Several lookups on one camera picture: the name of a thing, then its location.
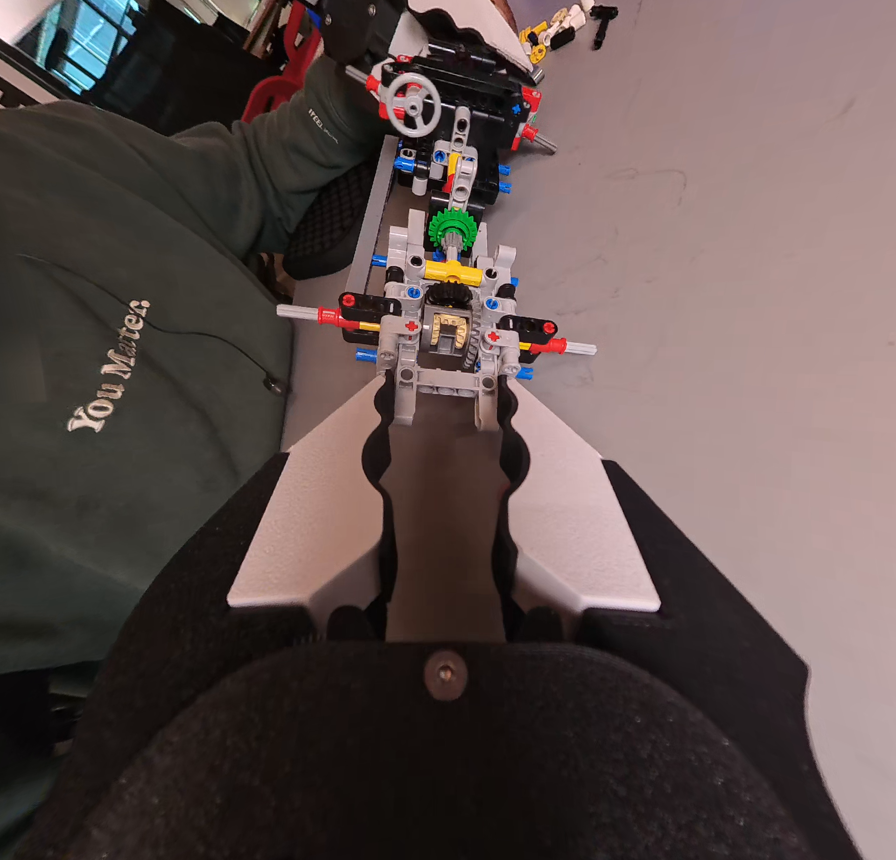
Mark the red bag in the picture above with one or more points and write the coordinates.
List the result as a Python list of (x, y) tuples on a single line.
[(276, 93)]

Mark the person's left hand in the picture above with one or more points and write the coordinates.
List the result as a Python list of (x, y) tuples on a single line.
[(502, 2)]

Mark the glass window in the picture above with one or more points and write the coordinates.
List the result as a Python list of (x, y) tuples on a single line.
[(98, 19)]

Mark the lego car chassis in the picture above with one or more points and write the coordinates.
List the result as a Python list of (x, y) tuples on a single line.
[(448, 272)]

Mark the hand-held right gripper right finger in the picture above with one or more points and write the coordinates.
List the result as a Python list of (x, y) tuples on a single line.
[(581, 524)]

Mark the pile of pale lego pieces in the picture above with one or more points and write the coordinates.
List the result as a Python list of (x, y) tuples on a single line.
[(563, 31)]

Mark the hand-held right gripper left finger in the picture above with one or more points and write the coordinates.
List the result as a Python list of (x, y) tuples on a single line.
[(308, 524)]

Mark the black mesh armrest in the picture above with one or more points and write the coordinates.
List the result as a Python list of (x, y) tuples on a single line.
[(329, 223)]

